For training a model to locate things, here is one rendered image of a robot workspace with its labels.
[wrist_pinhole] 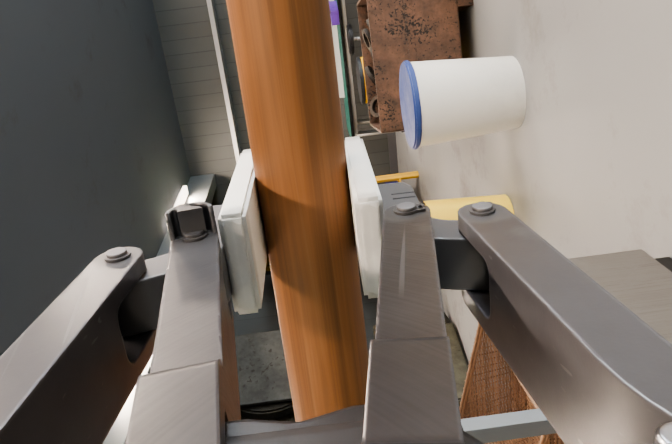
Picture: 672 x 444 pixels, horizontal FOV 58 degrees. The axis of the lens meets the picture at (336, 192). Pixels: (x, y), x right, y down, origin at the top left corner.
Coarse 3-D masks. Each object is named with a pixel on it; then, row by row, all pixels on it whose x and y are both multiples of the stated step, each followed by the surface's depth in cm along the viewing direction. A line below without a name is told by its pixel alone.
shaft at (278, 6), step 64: (256, 0) 17; (320, 0) 17; (256, 64) 17; (320, 64) 18; (256, 128) 18; (320, 128) 18; (320, 192) 18; (320, 256) 19; (320, 320) 20; (320, 384) 21
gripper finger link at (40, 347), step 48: (96, 288) 13; (48, 336) 12; (96, 336) 12; (144, 336) 15; (0, 384) 10; (48, 384) 10; (96, 384) 12; (0, 432) 9; (48, 432) 10; (96, 432) 12
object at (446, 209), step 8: (432, 200) 396; (440, 200) 394; (448, 200) 393; (456, 200) 392; (464, 200) 391; (472, 200) 391; (480, 200) 390; (488, 200) 390; (496, 200) 389; (504, 200) 389; (432, 208) 386; (440, 208) 386; (448, 208) 386; (456, 208) 385; (512, 208) 385; (432, 216) 382; (440, 216) 382; (448, 216) 383; (456, 216) 383
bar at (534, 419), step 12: (468, 420) 134; (480, 420) 133; (492, 420) 133; (504, 420) 133; (516, 420) 132; (528, 420) 132; (540, 420) 131; (468, 432) 131; (480, 432) 131; (492, 432) 131; (504, 432) 132; (516, 432) 132; (528, 432) 132; (540, 432) 132; (552, 432) 132
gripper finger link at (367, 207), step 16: (352, 144) 21; (352, 160) 19; (368, 160) 20; (352, 176) 18; (368, 176) 18; (352, 192) 17; (368, 192) 16; (352, 208) 19; (368, 208) 16; (368, 224) 16; (368, 240) 16; (368, 256) 16; (368, 272) 17; (368, 288) 17
